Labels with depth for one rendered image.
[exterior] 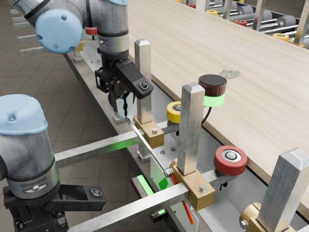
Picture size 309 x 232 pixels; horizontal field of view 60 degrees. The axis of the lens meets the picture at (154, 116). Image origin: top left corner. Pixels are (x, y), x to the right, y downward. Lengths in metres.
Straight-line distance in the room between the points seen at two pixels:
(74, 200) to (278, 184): 0.33
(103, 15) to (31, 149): 0.35
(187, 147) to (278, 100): 0.47
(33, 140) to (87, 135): 1.87
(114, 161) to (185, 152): 1.39
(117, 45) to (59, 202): 0.37
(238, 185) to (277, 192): 0.47
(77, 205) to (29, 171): 0.13
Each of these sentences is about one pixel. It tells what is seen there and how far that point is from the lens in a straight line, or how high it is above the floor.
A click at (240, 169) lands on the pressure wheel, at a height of 0.89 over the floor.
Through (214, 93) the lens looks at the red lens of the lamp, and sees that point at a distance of 0.56.
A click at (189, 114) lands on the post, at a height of 1.05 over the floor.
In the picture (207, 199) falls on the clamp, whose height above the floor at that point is 0.85.
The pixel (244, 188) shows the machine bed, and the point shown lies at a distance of 0.89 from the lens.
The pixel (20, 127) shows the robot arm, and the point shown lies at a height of 1.16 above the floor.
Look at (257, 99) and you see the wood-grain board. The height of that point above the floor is 0.90.
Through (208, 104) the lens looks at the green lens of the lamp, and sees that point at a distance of 0.58.
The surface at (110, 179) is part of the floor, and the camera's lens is 1.88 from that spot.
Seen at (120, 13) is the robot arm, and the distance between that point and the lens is 0.64.
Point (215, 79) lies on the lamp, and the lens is 0.58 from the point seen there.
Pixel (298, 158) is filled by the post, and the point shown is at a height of 1.12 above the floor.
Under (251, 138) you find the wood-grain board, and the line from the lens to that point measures 0.79.
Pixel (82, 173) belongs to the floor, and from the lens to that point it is 1.95.
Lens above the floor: 1.36
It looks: 34 degrees down
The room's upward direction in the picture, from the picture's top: straight up
